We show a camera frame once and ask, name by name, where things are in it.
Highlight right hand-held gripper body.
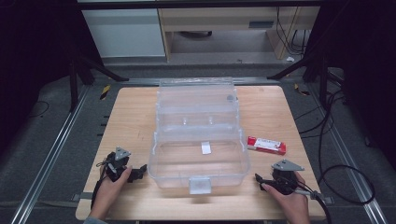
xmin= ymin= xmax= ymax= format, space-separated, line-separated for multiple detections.
xmin=263 ymin=159 xmax=305 ymax=197

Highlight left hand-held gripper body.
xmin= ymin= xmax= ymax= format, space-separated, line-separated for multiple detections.
xmin=102 ymin=147 xmax=133 ymax=183

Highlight red and white small box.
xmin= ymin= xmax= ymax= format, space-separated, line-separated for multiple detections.
xmin=247 ymin=135 xmax=288 ymax=156

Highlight clear plastic storage box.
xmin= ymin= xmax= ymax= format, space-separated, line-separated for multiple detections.
xmin=148 ymin=77 xmax=251 ymax=196

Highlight person's right hand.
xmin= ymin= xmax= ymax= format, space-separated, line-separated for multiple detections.
xmin=261 ymin=172 xmax=313 ymax=224

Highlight person's left hand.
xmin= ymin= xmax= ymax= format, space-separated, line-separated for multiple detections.
xmin=89 ymin=166 xmax=134 ymax=220

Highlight yellow and black tape strip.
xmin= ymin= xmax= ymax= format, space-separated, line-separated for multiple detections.
xmin=293 ymin=82 xmax=311 ymax=97
xmin=99 ymin=84 xmax=112 ymax=101

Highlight black metal stand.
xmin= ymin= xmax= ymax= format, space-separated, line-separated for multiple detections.
xmin=67 ymin=46 xmax=131 ymax=114
xmin=266 ymin=46 xmax=332 ymax=110

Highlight white cabinet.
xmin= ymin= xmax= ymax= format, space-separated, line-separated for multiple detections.
xmin=81 ymin=8 xmax=167 ymax=59

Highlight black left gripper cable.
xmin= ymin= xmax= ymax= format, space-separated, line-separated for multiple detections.
xmin=90 ymin=159 xmax=109 ymax=210

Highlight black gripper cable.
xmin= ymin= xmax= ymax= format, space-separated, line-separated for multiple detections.
xmin=292 ymin=181 xmax=333 ymax=224
xmin=90 ymin=159 xmax=109 ymax=210

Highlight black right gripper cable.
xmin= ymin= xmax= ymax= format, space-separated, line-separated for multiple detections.
xmin=292 ymin=181 xmax=333 ymax=224

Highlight aluminium floor rail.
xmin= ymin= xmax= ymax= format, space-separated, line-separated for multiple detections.
xmin=310 ymin=89 xmax=390 ymax=224
xmin=9 ymin=85 xmax=92 ymax=224

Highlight aluminium cross rail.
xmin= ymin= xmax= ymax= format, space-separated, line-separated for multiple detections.
xmin=121 ymin=77 xmax=282 ymax=87

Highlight looped black floor cable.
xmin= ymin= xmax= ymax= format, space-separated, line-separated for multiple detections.
xmin=318 ymin=89 xmax=376 ymax=206

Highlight thin black floor cable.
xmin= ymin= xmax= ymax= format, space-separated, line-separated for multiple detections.
xmin=27 ymin=99 xmax=50 ymax=119

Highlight black cables under desk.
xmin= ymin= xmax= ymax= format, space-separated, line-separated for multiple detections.
xmin=275 ymin=7 xmax=313 ymax=57

